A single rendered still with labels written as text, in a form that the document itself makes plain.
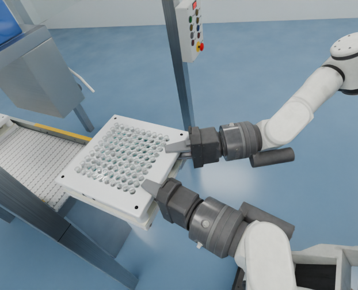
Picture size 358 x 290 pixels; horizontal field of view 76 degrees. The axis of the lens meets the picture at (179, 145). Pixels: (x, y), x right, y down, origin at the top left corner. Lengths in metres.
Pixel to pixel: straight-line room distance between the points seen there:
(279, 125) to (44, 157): 0.85
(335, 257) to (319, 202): 1.04
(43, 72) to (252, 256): 0.64
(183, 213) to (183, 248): 1.11
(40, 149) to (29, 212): 0.42
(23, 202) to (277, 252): 0.58
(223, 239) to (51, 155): 0.78
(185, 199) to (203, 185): 1.27
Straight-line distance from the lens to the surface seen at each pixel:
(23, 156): 1.11
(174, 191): 0.44
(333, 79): 0.66
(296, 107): 0.57
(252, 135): 0.54
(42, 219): 0.76
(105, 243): 1.46
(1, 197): 0.66
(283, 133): 0.55
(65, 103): 0.78
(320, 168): 1.91
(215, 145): 0.53
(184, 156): 0.56
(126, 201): 0.50
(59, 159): 0.99
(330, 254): 0.75
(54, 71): 0.75
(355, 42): 0.68
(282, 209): 1.67
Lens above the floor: 1.46
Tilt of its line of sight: 48 degrees down
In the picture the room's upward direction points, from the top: 12 degrees counter-clockwise
